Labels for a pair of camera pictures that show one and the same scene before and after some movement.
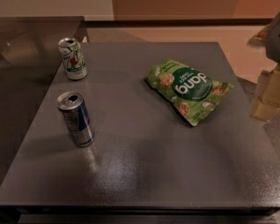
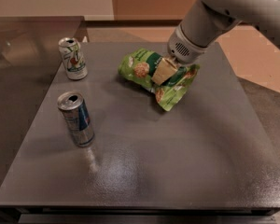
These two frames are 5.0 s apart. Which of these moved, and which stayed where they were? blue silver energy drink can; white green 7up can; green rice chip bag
Moved: green rice chip bag
Stayed: blue silver energy drink can; white green 7up can
